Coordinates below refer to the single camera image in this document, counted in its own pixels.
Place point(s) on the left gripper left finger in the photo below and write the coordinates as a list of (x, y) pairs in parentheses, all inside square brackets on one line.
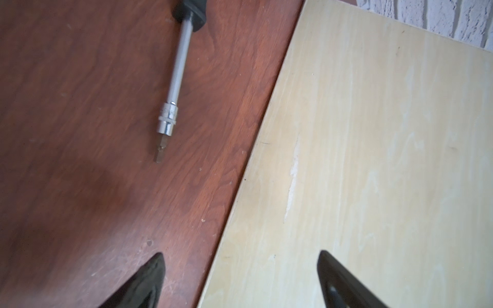
[(143, 289)]

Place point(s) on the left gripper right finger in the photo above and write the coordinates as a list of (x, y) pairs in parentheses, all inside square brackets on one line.
[(340, 288)]

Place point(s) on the light plywood board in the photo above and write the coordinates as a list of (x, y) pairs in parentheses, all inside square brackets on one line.
[(376, 147)]

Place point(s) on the black handled screwdriver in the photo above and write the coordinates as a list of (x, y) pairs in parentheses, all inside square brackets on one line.
[(192, 15)]

